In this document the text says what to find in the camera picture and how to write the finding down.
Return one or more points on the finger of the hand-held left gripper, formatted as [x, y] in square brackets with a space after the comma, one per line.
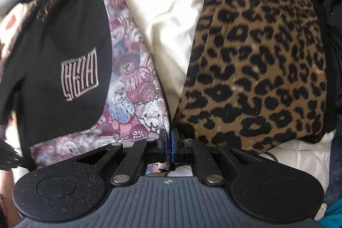
[9, 158]

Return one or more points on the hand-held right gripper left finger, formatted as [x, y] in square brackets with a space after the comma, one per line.
[166, 146]

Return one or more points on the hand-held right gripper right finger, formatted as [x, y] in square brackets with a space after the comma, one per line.
[175, 145]

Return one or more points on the bear-print black shorts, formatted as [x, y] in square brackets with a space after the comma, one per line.
[53, 43]

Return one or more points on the leopard print garment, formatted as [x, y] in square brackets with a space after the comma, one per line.
[261, 57]

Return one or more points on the white printed blanket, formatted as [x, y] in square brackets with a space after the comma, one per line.
[165, 17]

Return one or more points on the teal garment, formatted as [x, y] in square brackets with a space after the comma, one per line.
[335, 217]

